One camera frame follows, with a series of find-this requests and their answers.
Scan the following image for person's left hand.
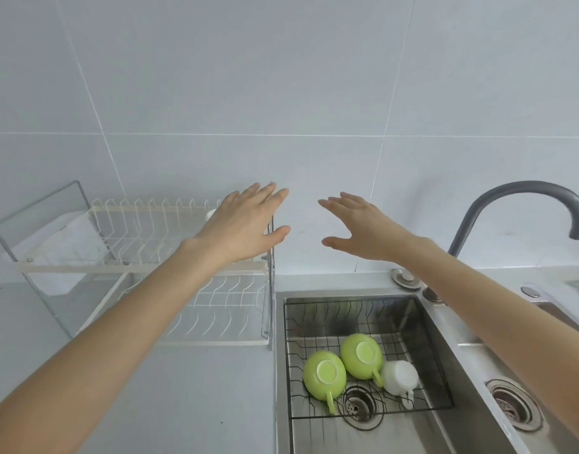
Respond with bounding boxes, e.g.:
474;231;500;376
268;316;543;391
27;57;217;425
191;182;291;263

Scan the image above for person's right hand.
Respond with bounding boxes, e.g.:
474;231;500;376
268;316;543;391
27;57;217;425
318;192;430;263

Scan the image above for person's right forearm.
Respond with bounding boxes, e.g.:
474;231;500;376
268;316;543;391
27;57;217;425
405;236;579;451

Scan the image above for person's left forearm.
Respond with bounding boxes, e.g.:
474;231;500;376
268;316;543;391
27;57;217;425
0;238;225;454

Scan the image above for green cup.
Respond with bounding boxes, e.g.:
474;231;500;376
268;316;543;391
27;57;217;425
340;333;385;388
303;350;347;416

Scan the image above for white cup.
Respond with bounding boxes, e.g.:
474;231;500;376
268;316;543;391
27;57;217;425
380;359;421;411

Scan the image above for stainless steel sink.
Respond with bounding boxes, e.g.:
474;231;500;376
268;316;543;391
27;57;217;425
274;267;579;454

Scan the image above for round metal drain strainer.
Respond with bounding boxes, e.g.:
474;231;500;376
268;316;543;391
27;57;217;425
485;378;544;434
342;385;385;429

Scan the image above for grey curved faucet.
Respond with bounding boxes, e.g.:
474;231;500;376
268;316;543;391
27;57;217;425
423;181;579;304

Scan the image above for white plastic rack tray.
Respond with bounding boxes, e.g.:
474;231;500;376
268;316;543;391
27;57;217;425
9;210;111;296

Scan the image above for black wire sink basket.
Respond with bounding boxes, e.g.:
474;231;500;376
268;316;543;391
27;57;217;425
283;297;456;420

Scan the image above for white wire dish rack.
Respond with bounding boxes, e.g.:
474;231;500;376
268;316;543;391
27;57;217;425
0;180;276;351

